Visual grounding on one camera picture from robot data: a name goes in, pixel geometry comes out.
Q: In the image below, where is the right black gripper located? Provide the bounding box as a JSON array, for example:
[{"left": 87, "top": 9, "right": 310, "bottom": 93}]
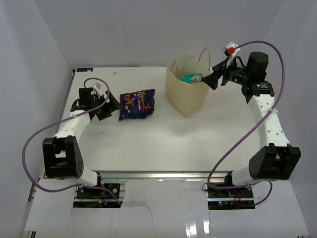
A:
[{"left": 201, "top": 57, "right": 250, "bottom": 91}]

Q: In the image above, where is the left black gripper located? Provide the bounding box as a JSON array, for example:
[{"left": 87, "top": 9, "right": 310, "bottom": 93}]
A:
[{"left": 91, "top": 90, "right": 123, "bottom": 120}]

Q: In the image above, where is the dark purple snack bag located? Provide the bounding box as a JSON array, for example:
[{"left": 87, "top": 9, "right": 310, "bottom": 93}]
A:
[{"left": 118, "top": 89, "right": 156, "bottom": 121}]

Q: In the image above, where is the teal white snack bag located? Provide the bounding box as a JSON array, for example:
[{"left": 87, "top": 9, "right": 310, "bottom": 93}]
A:
[{"left": 181, "top": 73, "right": 203, "bottom": 85}]

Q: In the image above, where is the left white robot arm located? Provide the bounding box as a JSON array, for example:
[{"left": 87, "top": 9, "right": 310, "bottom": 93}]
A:
[{"left": 42, "top": 83, "right": 121, "bottom": 198}]

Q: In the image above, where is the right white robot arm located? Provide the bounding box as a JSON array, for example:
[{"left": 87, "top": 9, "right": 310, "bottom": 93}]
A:
[{"left": 202, "top": 52, "right": 301, "bottom": 198}]

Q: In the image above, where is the beige paper bag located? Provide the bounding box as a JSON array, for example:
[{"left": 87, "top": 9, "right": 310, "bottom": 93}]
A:
[{"left": 165, "top": 54, "right": 211, "bottom": 118}]

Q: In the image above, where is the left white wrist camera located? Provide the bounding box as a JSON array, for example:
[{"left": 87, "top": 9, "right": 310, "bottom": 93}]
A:
[{"left": 93, "top": 83, "right": 104, "bottom": 97}]

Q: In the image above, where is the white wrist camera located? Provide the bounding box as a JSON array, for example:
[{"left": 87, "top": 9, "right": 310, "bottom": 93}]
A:
[
  {"left": 93, "top": 83, "right": 104, "bottom": 97},
  {"left": 224, "top": 42, "right": 241, "bottom": 68}
]

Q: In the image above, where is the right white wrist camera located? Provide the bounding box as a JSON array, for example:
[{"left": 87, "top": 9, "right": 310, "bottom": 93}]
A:
[{"left": 224, "top": 42, "right": 241, "bottom": 68}]

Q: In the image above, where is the aluminium table rail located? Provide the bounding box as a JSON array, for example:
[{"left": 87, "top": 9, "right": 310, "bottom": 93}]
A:
[{"left": 43, "top": 171, "right": 236, "bottom": 179}]

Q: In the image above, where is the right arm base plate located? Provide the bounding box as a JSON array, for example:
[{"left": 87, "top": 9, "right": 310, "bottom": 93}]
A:
[{"left": 202, "top": 183, "right": 255, "bottom": 211}]

